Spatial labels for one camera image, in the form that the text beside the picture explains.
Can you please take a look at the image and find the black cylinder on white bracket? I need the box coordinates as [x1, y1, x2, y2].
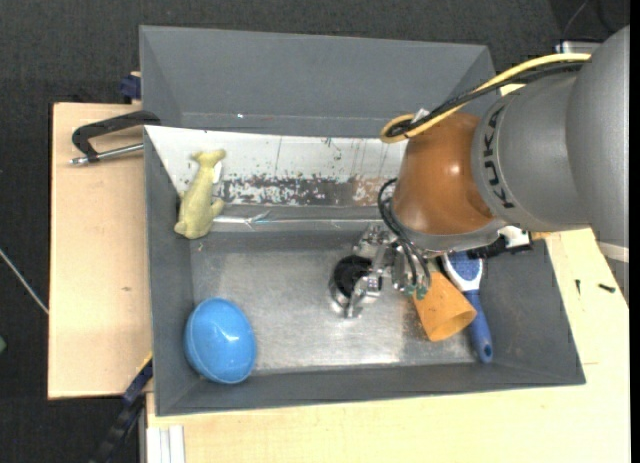
[467, 224, 534, 261]

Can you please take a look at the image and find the blue and white brush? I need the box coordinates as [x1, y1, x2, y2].
[441, 250, 495, 365]

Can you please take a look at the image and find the blue ball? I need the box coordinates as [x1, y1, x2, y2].
[183, 296, 258, 386]

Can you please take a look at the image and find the black and silver round object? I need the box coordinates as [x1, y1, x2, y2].
[327, 254, 374, 313]

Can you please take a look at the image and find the orange cup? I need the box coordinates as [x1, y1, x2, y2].
[411, 270, 479, 343]

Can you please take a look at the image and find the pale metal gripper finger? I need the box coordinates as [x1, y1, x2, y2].
[343, 275, 384, 320]

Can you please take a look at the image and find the pale wood board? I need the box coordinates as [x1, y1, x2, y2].
[47, 101, 154, 400]

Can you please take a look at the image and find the yellow-green toy animal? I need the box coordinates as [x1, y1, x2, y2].
[173, 148, 228, 241]

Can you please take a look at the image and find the grey metal bin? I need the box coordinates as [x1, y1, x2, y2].
[138, 24, 587, 417]

